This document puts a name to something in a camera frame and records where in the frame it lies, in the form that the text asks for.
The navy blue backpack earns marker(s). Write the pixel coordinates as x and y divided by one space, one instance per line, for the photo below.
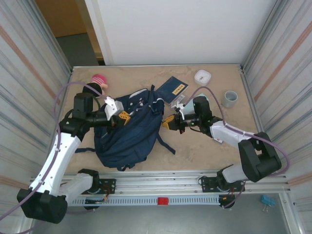
131 141

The navy book with yellow label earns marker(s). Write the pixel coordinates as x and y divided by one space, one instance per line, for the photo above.
170 89

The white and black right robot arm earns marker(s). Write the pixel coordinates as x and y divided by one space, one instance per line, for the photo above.
231 135

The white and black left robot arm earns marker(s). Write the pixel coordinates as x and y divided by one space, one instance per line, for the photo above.
63 156

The plush doll with pink hat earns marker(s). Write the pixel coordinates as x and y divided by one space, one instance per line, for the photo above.
98 79

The grey cup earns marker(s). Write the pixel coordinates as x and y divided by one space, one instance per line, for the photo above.
229 100

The small white square container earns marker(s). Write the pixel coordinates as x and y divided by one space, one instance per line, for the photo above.
202 77

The small printed card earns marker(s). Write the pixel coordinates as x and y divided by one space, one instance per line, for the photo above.
217 140

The corrugated plastic side panel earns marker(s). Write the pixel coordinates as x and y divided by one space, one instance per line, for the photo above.
287 73
19 85

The blue binder clip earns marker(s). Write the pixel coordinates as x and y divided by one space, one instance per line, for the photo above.
267 199

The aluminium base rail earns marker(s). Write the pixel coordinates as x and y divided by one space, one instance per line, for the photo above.
158 180

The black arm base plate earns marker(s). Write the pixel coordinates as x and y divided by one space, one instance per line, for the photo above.
109 182
207 182

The red block on duct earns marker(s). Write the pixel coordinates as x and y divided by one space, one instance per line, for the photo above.
162 201

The light wooden door frame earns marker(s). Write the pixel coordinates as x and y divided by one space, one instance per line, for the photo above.
89 26

